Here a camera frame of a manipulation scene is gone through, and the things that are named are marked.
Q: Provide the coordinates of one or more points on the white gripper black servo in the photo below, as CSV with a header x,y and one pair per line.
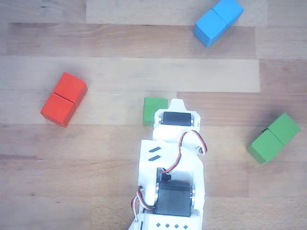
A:
x,y
177,119

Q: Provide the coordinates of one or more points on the small green cube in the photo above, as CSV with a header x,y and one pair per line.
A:
x,y
152,107

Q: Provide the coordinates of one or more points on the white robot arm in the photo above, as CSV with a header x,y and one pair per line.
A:
x,y
146,172

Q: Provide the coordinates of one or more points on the long blue block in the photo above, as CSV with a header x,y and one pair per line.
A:
x,y
216,21

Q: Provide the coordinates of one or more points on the long green block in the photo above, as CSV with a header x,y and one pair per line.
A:
x,y
273,140

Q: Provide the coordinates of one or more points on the long red block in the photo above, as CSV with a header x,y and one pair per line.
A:
x,y
63,100

